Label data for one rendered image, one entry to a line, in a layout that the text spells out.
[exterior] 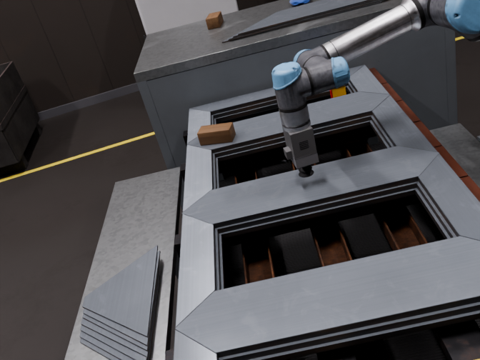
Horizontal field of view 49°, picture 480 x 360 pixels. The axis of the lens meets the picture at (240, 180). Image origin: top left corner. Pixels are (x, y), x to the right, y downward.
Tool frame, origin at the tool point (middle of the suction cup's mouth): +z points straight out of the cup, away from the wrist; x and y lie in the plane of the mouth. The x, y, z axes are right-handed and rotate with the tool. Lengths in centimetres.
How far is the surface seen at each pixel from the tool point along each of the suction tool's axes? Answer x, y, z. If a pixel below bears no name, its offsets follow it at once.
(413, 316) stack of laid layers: 4, 55, 5
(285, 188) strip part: -6.5, -1.3, 3.4
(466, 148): 59, -18, 21
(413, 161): 28.9, 5.8, 3.4
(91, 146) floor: -109, -287, 90
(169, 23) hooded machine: -18, -302, 16
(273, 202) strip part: -11.5, 3.8, 3.5
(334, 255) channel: 0.8, 11.8, 21.4
